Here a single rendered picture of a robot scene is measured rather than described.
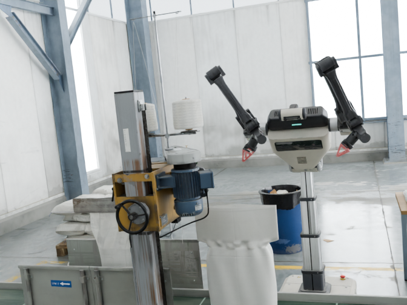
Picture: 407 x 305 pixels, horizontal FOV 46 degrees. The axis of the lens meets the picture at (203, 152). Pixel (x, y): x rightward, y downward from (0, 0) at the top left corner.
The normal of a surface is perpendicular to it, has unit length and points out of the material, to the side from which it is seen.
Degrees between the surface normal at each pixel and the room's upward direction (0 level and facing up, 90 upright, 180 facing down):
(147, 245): 90
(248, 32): 90
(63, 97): 90
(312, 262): 90
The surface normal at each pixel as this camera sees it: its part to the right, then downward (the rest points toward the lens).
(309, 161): -0.21, 0.74
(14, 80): 0.95, -0.06
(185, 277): -0.31, 0.14
